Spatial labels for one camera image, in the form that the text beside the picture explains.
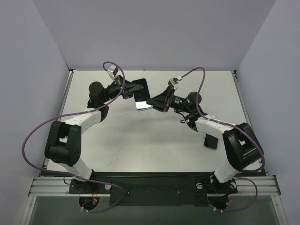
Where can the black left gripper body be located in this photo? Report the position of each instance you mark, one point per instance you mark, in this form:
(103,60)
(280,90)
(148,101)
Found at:
(125,89)

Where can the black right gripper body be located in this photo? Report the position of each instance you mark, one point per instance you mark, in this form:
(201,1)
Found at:
(167,100)

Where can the black smartphone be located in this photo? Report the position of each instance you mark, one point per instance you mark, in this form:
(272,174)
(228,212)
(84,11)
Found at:
(210,142)
(141,96)

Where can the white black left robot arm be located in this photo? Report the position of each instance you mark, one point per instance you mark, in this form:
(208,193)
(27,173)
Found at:
(64,142)

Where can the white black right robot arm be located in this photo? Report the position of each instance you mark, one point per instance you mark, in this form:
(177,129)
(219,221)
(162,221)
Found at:
(241,145)

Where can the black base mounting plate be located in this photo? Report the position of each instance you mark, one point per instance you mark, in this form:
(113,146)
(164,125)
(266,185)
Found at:
(157,188)

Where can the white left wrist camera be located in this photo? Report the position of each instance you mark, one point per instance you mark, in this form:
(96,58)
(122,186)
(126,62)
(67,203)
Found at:
(113,71)

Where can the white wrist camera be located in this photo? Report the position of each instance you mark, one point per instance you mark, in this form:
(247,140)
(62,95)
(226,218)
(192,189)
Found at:
(113,71)
(174,82)

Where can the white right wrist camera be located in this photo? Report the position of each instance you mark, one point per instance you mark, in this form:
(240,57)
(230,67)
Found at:
(174,82)

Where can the aluminium frame rail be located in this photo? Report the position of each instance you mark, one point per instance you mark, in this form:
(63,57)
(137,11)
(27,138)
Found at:
(48,186)

